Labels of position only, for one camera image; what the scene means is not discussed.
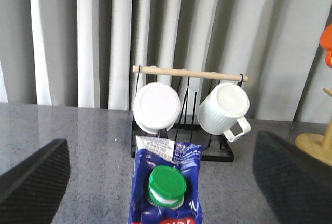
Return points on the grey white curtain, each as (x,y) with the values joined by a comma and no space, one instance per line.
(81,52)

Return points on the white ribbed mug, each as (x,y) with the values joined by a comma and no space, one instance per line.
(223,112)

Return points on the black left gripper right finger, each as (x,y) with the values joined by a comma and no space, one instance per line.
(296,186)

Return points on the wooden mug tree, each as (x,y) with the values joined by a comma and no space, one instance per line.
(316,145)

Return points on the white smooth mug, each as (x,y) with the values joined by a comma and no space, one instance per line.
(156,106)

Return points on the orange mug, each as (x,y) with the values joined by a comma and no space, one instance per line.
(326,43)

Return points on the blue white milk carton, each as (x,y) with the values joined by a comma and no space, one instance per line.
(165,182)

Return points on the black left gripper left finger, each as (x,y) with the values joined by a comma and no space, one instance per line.
(32,191)

